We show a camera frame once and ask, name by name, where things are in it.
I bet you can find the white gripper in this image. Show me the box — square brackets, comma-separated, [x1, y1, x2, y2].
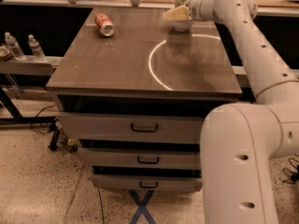
[163, 0, 218, 21]

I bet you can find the bottom grey drawer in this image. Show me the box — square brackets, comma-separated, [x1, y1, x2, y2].
[91, 175, 202, 192]

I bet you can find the small object on floor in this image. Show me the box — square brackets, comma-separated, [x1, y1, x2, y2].
[49, 118, 78, 152]

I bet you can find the left clear water bottle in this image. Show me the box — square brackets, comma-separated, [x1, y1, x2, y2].
[5, 32, 25, 61]

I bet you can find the clear water bottle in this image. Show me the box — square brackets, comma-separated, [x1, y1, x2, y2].
[28, 35, 46, 63]
[5, 32, 25, 61]

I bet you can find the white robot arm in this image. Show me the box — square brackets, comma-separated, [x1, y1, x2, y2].
[164, 0, 299, 224]

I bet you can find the top grey drawer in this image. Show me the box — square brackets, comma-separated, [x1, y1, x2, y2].
[58, 112, 203, 144]

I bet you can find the grey side shelf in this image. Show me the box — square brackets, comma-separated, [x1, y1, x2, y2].
[0, 56, 62, 76]

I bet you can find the middle grey drawer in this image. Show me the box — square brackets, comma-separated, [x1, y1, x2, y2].
[78, 147, 200, 170]

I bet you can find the right clear water bottle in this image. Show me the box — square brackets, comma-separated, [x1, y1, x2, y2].
[28, 35, 46, 63]

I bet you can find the grey drawer cabinet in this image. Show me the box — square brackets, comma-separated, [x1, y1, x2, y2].
[47, 7, 241, 179]

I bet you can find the red soda can lying down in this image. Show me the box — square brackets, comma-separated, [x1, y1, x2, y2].
[94, 13, 115, 37]

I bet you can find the white ceramic bowl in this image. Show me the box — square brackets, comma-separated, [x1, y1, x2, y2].
[171, 19, 193, 32]

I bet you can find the black power adapter with cable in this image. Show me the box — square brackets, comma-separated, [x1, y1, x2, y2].
[283, 158, 299, 185]

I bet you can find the black table leg frame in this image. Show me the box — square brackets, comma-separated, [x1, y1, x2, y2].
[0, 87, 54, 125]

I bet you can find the grey drawer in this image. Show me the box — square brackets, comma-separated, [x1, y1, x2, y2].
[78, 147, 200, 170]
[91, 175, 202, 192]
[58, 112, 203, 144]

